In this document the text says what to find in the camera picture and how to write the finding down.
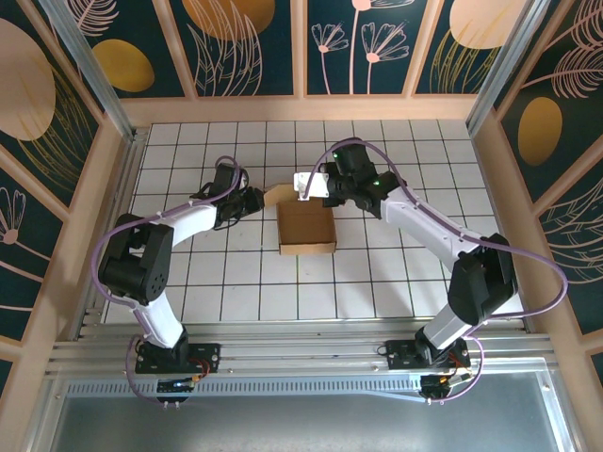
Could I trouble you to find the teal panel white fern leaves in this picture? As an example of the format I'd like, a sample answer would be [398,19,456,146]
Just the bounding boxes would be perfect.
[531,154,603,338]

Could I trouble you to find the slotted grey cable duct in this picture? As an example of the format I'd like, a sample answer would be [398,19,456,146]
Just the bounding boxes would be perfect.
[63,379,428,401]

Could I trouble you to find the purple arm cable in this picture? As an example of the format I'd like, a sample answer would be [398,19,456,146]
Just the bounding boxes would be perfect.
[92,157,249,409]
[301,137,569,406]

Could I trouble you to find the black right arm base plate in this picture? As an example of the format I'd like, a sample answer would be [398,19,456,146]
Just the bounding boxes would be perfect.
[385,337,471,373]

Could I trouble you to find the aluminium frame rails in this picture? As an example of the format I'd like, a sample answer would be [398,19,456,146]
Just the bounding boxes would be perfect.
[46,324,560,376]

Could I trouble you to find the teal panel peach circle gold lines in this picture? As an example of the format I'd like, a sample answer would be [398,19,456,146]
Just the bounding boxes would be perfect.
[412,0,536,98]

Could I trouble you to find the large teal panel gold oval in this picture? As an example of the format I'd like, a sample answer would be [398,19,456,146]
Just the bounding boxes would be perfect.
[492,0,603,206]

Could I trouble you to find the teal wall panel white flowers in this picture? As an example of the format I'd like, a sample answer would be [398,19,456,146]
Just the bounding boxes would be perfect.
[301,0,432,99]

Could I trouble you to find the teal panel orange circle leaves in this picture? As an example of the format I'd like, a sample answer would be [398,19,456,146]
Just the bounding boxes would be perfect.
[167,0,302,100]

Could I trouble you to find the grey metal sheet tray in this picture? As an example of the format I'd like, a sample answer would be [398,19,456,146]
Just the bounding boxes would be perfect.
[27,369,580,452]

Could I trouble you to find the large teal panel peach circle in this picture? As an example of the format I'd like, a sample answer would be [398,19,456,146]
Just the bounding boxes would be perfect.
[0,4,105,208]

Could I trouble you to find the brown cardboard box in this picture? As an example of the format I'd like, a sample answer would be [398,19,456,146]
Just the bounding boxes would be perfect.
[262,182,339,257]

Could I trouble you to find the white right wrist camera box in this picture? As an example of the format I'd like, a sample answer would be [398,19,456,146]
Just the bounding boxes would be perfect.
[292,170,331,203]

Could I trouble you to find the teal panel single white flower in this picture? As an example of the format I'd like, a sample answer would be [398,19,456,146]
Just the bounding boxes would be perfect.
[0,140,72,345]

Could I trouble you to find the aluminium side rail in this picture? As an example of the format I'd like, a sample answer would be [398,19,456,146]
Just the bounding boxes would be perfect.
[468,124,541,333]
[74,126,150,340]

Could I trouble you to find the teal panel feather gold oval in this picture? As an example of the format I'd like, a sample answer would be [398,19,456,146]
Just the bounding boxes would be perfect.
[65,0,198,101]

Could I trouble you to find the aluminium corner post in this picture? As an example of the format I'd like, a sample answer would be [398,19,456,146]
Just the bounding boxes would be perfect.
[464,0,556,138]
[40,0,140,142]

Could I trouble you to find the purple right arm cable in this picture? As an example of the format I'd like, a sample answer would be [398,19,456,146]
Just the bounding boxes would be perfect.
[301,137,569,406]

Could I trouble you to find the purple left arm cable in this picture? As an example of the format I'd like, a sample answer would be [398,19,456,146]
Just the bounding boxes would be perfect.
[92,157,249,409]

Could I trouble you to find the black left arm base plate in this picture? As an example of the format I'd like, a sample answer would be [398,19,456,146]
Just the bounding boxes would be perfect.
[134,339,222,377]

